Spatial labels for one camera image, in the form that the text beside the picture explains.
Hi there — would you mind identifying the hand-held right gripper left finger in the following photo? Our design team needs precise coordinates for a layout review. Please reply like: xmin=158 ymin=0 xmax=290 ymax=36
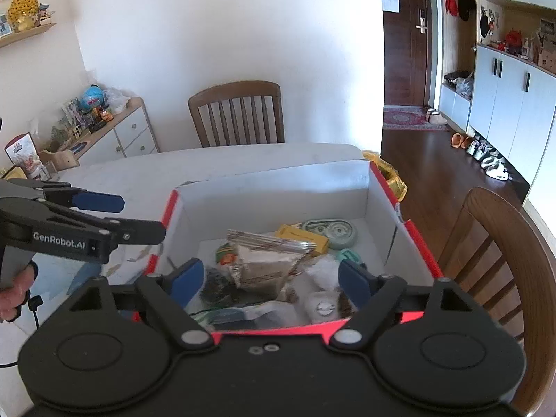
xmin=65 ymin=257 xmax=215 ymax=350

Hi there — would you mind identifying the clear plastic bag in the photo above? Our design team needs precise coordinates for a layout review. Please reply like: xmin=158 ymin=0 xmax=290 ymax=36
xmin=102 ymin=87 xmax=131 ymax=114

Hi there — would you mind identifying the clear bag of white beads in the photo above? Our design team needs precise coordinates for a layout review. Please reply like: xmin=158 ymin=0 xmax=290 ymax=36
xmin=304 ymin=254 xmax=344 ymax=292

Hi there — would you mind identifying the wooden slat-back chair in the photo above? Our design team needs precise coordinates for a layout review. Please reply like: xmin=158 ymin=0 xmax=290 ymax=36
xmin=436 ymin=187 xmax=556 ymax=417
xmin=188 ymin=80 xmax=285 ymax=148

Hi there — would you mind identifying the white sideboard cabinet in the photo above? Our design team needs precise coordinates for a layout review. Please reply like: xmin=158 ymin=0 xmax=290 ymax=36
xmin=69 ymin=97 xmax=161 ymax=166

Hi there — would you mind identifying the green red snack packet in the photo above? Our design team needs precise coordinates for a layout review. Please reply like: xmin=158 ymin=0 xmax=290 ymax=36
xmin=216 ymin=243 xmax=239 ymax=268

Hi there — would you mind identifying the grey wall cabinet unit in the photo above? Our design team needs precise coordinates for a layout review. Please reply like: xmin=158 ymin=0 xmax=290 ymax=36
xmin=439 ymin=0 xmax=556 ymax=203

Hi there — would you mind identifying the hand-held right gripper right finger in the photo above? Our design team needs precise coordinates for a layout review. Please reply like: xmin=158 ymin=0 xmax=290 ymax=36
xmin=328 ymin=259 xmax=479 ymax=348

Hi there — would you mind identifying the red cardboard box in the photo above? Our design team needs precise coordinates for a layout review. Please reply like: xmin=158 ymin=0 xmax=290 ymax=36
xmin=145 ymin=158 xmax=444 ymax=346

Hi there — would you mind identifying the wooden wall shelf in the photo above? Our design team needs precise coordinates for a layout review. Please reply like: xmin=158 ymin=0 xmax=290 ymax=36
xmin=0 ymin=23 xmax=57 ymax=48

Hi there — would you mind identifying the yellow plastic bag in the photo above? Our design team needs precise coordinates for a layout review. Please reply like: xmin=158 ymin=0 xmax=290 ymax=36
xmin=362 ymin=150 xmax=409 ymax=203

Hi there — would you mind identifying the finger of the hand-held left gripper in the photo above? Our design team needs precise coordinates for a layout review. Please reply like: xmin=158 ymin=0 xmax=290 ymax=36
xmin=42 ymin=202 xmax=167 ymax=249
xmin=6 ymin=178 xmax=126 ymax=214

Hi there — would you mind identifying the white shell coin purse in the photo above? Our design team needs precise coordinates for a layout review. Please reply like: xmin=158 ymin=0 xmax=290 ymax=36
xmin=304 ymin=291 xmax=342 ymax=324

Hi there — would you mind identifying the silver foil snack bag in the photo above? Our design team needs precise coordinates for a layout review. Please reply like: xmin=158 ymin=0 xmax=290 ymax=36
xmin=226 ymin=229 xmax=318 ymax=300

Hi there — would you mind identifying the brown wooden door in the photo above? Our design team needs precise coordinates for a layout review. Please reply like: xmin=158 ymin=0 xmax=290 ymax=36
xmin=378 ymin=0 xmax=435 ymax=107

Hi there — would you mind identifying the patterned red rug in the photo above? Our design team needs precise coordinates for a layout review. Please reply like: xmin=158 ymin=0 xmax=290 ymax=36
xmin=382 ymin=105 xmax=450 ymax=132

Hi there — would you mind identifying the row of shoes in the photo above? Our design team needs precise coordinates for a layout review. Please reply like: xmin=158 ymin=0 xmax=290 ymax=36
xmin=451 ymin=132 xmax=511 ymax=181

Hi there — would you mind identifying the red white snack bag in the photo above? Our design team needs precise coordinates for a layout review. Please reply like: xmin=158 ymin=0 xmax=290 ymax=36
xmin=4 ymin=132 xmax=44 ymax=179

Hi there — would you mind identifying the grey-green oval case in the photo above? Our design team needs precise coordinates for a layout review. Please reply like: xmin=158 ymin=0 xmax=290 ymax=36
xmin=301 ymin=219 xmax=359 ymax=249

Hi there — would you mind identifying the black cable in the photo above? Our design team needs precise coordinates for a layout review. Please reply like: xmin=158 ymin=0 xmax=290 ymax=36
xmin=0 ymin=295 xmax=44 ymax=370

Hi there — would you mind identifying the grey plastic bag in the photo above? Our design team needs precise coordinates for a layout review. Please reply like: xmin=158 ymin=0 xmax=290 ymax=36
xmin=454 ymin=74 xmax=474 ymax=98

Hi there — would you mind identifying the small yellow box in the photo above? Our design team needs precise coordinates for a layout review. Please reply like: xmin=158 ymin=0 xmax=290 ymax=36
xmin=277 ymin=224 xmax=331 ymax=256

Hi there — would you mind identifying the wooden desk organizer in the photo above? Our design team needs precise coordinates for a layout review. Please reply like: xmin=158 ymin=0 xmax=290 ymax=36
xmin=38 ymin=148 xmax=81 ymax=170

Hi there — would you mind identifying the dark small pouch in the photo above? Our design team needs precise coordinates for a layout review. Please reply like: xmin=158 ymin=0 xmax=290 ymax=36
xmin=202 ymin=267 xmax=235 ymax=302

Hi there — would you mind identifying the person's left hand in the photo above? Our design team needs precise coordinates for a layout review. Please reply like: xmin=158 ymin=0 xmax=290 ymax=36
xmin=0 ymin=264 xmax=39 ymax=323

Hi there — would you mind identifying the blue globe toy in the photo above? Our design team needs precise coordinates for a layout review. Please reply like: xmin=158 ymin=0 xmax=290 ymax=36
xmin=80 ymin=84 xmax=105 ymax=109

